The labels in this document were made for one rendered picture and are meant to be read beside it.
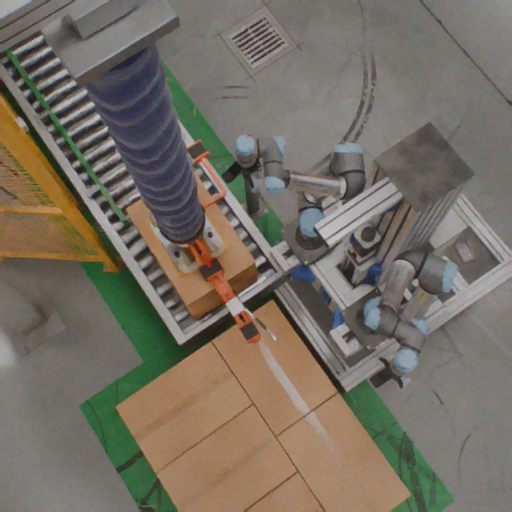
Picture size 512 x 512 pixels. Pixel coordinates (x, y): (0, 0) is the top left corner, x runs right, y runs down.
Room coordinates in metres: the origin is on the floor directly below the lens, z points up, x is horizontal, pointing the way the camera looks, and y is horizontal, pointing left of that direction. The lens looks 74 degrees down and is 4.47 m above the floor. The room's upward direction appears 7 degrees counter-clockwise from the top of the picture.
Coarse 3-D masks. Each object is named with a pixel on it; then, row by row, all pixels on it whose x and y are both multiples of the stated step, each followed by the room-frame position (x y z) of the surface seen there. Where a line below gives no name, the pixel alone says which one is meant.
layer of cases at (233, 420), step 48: (240, 336) 0.68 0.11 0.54; (288, 336) 0.65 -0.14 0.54; (192, 384) 0.46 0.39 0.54; (240, 384) 0.43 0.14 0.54; (288, 384) 0.40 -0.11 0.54; (144, 432) 0.25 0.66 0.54; (192, 432) 0.22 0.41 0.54; (240, 432) 0.19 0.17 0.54; (288, 432) 0.16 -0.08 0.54; (336, 432) 0.13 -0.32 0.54; (192, 480) -0.01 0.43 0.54; (240, 480) -0.04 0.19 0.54; (288, 480) -0.07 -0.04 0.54; (336, 480) -0.09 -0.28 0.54; (384, 480) -0.12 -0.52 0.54
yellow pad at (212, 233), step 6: (210, 222) 1.20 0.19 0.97; (210, 228) 1.16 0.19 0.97; (216, 228) 1.16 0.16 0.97; (204, 234) 1.14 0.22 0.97; (210, 234) 1.12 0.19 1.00; (216, 234) 1.13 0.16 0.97; (204, 240) 1.11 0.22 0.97; (210, 240) 1.10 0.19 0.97; (222, 240) 1.09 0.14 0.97; (210, 246) 1.07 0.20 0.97; (228, 246) 1.06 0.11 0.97
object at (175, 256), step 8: (152, 224) 1.22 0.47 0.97; (152, 232) 1.18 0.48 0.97; (160, 232) 1.17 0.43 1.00; (160, 240) 1.13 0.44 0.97; (176, 248) 1.08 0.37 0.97; (168, 256) 1.05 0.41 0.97; (176, 256) 1.03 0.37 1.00; (184, 256) 1.03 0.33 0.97; (176, 264) 1.00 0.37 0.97; (176, 272) 0.96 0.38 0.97
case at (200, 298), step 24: (192, 168) 1.50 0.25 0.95; (144, 216) 1.28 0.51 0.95; (216, 216) 1.23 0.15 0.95; (144, 240) 1.21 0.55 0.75; (240, 240) 1.09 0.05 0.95; (168, 264) 1.01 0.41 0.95; (240, 264) 0.97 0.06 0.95; (192, 288) 0.88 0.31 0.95; (240, 288) 0.92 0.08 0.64; (192, 312) 0.79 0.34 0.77
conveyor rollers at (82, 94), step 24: (24, 48) 2.55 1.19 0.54; (48, 48) 2.54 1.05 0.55; (48, 96) 2.22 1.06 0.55; (72, 96) 2.21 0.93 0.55; (48, 120) 2.09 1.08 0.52; (72, 120) 2.06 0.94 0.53; (96, 120) 2.04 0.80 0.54; (96, 168) 1.74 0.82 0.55; (120, 168) 1.73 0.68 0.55; (120, 192) 1.59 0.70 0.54; (144, 264) 1.14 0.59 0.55; (264, 264) 1.06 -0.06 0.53; (168, 288) 0.99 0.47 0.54; (216, 312) 0.83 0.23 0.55
